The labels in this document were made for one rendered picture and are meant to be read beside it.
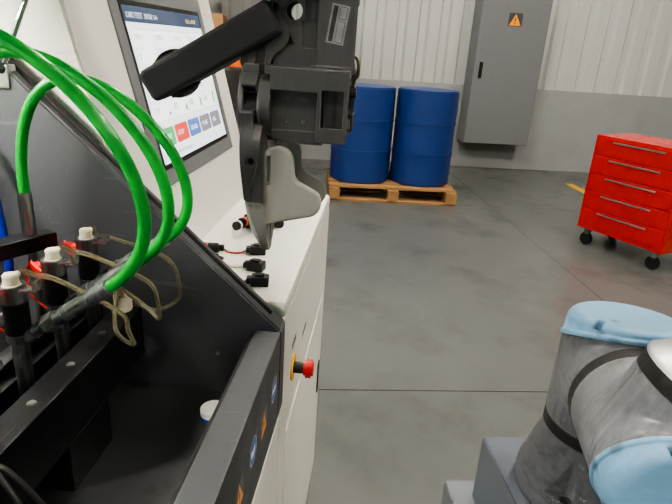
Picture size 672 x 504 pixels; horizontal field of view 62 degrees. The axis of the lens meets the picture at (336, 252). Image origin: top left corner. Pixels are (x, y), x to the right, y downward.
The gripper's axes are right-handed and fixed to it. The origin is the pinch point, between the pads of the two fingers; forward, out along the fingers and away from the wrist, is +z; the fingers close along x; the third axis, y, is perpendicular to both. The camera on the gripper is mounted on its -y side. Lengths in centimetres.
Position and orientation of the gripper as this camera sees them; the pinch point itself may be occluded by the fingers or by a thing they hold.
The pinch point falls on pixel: (258, 233)
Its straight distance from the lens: 48.1
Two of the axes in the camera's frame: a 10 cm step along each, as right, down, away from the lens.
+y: 9.9, 0.9, -0.6
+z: -0.6, 9.3, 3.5
